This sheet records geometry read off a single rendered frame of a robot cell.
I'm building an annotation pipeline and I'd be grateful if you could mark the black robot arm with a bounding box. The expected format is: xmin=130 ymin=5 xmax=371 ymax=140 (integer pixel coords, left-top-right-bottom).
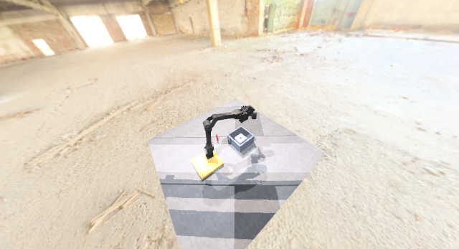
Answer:
xmin=203 ymin=105 xmax=255 ymax=160

